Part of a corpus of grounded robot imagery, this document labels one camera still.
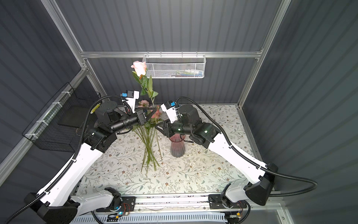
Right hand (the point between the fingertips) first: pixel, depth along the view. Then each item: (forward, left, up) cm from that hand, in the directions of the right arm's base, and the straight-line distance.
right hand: (157, 127), depth 63 cm
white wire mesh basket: (+78, -4, -15) cm, 80 cm away
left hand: (+5, 0, +7) cm, 8 cm away
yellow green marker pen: (+19, +40, -6) cm, 45 cm away
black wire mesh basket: (+4, +53, -5) cm, 53 cm away
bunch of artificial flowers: (+17, +15, -34) cm, 41 cm away
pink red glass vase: (+7, -7, -35) cm, 36 cm away
